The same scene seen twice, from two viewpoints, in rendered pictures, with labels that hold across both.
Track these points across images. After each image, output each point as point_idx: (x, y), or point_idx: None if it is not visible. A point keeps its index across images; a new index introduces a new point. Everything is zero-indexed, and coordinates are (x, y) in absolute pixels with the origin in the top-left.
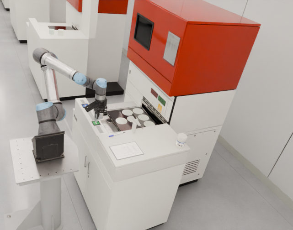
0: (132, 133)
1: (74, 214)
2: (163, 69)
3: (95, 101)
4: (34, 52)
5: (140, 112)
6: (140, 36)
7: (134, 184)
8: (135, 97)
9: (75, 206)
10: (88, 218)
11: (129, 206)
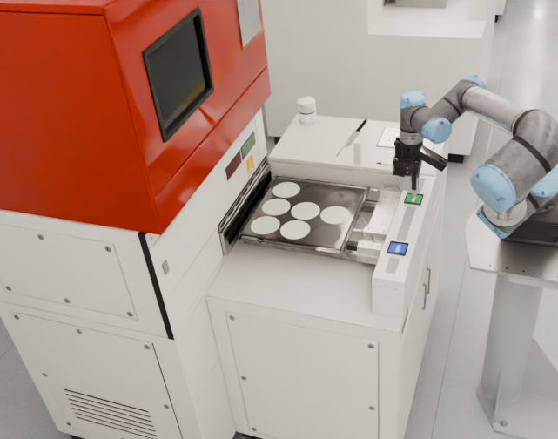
0: (364, 158)
1: (447, 381)
2: (250, 68)
3: (421, 149)
4: None
5: (265, 219)
6: (176, 101)
7: None
8: (204, 277)
9: (437, 394)
10: (425, 360)
11: None
